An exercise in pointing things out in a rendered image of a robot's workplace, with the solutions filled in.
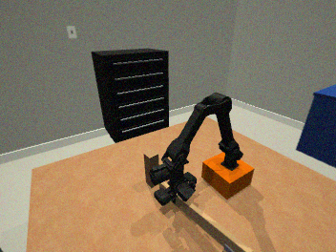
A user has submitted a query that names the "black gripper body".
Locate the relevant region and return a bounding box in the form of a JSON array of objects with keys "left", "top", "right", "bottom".
[{"left": 154, "top": 172, "right": 197, "bottom": 206}]

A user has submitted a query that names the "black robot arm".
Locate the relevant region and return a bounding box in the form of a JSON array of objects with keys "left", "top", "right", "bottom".
[{"left": 149, "top": 93, "right": 243, "bottom": 201}]

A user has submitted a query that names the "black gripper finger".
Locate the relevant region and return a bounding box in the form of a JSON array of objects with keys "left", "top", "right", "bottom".
[{"left": 171, "top": 195, "right": 178, "bottom": 203}]

